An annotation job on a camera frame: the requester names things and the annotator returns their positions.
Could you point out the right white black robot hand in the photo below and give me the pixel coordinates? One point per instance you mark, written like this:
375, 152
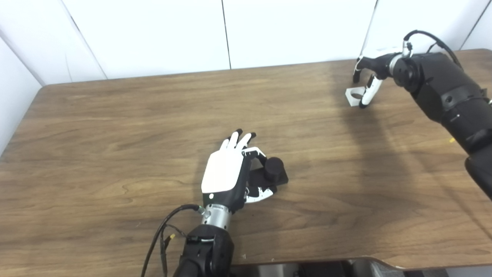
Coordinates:
378, 63

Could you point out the black peg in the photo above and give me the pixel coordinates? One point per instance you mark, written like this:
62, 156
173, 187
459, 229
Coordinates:
273, 169

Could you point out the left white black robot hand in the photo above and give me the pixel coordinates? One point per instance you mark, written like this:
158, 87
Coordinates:
223, 171

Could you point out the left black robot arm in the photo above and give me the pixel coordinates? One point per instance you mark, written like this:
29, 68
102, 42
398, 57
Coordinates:
207, 250

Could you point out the white square piece with hole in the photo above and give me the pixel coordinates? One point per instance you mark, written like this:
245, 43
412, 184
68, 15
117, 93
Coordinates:
351, 98

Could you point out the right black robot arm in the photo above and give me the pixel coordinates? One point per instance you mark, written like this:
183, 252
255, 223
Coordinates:
446, 92

